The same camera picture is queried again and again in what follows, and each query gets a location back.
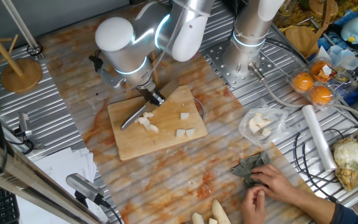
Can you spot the person right hand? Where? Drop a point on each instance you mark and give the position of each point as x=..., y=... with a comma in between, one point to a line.
x=277, y=183

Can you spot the large peeled white radish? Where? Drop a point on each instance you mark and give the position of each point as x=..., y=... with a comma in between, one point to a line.
x=221, y=213

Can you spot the wooden cutting board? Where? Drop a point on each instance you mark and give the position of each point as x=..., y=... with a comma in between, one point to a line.
x=166, y=143

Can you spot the orange marble pattern mat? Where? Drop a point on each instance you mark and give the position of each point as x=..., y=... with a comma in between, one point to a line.
x=166, y=186

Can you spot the aluminium frame beam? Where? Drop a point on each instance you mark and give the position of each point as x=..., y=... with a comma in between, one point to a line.
x=26, y=177

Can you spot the silver camera on mount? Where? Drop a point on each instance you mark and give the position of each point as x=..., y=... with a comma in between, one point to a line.
x=82, y=186

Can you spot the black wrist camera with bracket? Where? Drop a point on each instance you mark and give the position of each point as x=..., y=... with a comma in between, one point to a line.
x=97, y=63

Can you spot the white plastic film roll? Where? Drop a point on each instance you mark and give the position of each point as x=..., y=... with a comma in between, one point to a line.
x=319, y=137

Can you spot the bag of vegetable scraps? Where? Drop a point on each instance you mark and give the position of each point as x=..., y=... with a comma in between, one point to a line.
x=356, y=158

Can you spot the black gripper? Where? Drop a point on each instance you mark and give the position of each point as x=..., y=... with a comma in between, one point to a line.
x=148, y=91

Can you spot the cut white radish chunk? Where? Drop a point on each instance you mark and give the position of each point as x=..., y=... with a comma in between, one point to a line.
x=253, y=127
x=261, y=121
x=266, y=132

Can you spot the person left hand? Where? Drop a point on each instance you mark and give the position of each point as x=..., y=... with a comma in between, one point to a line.
x=253, y=208

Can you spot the white pole stand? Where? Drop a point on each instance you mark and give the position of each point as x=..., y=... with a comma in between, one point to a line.
x=20, y=23

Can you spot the clear plastic bag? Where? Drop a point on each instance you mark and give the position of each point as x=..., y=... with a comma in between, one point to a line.
x=275, y=137

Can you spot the person right forearm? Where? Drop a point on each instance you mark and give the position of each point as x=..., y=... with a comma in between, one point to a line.
x=315, y=207

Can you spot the metal clamp bracket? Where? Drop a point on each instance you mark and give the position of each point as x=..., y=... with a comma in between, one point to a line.
x=23, y=121

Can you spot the medium peeled white radish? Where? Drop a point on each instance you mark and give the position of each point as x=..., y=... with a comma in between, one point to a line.
x=197, y=218

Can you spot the wooden round base stand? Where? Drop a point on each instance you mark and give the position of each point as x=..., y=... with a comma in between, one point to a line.
x=301, y=39

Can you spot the glass jar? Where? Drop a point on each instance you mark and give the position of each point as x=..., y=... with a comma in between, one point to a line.
x=286, y=7

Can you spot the wooden mug tree stand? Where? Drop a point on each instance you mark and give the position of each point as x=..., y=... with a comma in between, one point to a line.
x=20, y=74

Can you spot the small peeled white radish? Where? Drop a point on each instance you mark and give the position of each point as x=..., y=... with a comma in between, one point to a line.
x=212, y=221

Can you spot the long white radish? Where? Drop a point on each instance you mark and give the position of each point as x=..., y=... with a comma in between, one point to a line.
x=144, y=122

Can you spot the clear plastic cups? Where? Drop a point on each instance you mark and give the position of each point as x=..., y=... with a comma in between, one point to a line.
x=343, y=57

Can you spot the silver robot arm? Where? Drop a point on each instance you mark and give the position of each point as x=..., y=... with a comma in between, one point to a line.
x=120, y=59

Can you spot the blue plush toy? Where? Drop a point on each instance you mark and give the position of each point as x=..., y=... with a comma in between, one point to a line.
x=354, y=29

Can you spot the orange fruit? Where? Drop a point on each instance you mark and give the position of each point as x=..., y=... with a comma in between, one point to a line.
x=302, y=81
x=316, y=67
x=321, y=95

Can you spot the grey cloth rag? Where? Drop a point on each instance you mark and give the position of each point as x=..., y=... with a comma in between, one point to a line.
x=244, y=168

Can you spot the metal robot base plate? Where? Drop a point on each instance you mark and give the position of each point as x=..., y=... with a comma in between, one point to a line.
x=225, y=77

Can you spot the white paper stack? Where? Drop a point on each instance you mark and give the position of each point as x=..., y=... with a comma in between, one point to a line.
x=61, y=165

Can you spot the clear plastic fruit container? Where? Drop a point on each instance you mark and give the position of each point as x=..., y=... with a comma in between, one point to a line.
x=342, y=82

